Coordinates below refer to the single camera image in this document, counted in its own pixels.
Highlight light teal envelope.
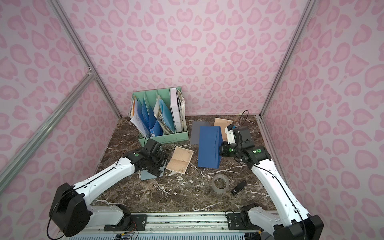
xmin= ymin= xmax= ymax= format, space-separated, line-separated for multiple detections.
xmin=140 ymin=164 xmax=166 ymax=181

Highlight dark blue envelope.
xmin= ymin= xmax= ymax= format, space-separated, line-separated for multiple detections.
xmin=198 ymin=126 xmax=223 ymax=169

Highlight cream letter paper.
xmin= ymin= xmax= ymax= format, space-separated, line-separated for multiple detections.
xmin=166 ymin=146 xmax=194 ymax=174
xmin=214 ymin=118 xmax=233 ymax=141

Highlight grey envelope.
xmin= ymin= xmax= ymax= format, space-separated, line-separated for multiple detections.
xmin=190 ymin=121 xmax=211 ymax=145

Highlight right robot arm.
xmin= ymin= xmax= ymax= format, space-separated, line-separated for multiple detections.
xmin=220 ymin=125 xmax=324 ymax=240

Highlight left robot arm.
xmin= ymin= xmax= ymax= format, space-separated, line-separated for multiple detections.
xmin=49 ymin=139 xmax=168 ymax=238

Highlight clear tape roll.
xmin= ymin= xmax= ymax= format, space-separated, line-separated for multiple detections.
xmin=212 ymin=174 xmax=230 ymax=194

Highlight small black clip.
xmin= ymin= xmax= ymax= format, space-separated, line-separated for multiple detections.
xmin=231 ymin=180 xmax=248 ymax=196

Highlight white document papers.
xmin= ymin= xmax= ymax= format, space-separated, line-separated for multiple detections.
xmin=130 ymin=96 xmax=150 ymax=137

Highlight green file organizer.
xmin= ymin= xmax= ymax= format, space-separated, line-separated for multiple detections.
xmin=132 ymin=88 xmax=189 ymax=146

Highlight blue folder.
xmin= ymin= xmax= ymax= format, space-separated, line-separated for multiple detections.
xmin=159 ymin=99 xmax=176 ymax=134

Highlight white binder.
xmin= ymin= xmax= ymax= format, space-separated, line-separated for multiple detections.
xmin=170 ymin=88 xmax=183 ymax=133

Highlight stack of loose papers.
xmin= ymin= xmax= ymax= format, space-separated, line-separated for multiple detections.
xmin=177 ymin=89 xmax=187 ymax=132

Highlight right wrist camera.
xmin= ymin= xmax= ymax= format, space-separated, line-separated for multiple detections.
xmin=225 ymin=125 xmax=236 ymax=145

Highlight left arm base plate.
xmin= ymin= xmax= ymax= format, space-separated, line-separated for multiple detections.
xmin=104 ymin=214 xmax=148 ymax=232

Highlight aluminium front rail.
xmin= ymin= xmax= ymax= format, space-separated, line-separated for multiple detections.
xmin=58 ymin=209 xmax=316 ymax=235

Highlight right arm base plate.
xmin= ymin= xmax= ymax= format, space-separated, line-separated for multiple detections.
xmin=225 ymin=211 xmax=264 ymax=231

